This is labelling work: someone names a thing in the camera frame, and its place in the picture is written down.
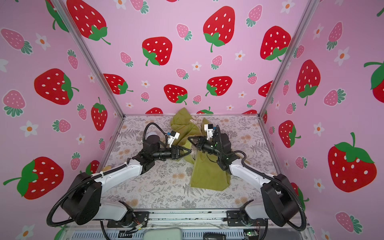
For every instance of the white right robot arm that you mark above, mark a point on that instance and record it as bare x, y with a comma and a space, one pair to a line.
280, 203

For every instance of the black device on rail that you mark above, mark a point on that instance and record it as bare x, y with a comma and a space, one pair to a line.
214, 236

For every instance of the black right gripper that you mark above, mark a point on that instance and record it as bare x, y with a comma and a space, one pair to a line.
202, 142

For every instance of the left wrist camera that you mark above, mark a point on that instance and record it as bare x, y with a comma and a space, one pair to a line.
172, 136

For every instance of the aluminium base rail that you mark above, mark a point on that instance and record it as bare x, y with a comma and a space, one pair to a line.
189, 219

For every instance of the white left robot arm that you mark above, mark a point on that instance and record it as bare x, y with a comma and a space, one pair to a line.
83, 203

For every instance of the green zip jacket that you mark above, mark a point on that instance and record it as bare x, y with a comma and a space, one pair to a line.
206, 173

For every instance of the tan cardboard box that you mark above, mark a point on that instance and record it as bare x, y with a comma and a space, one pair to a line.
106, 168

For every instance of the white device on rail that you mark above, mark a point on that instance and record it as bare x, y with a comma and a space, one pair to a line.
163, 234

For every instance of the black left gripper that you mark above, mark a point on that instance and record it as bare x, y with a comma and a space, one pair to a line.
176, 152

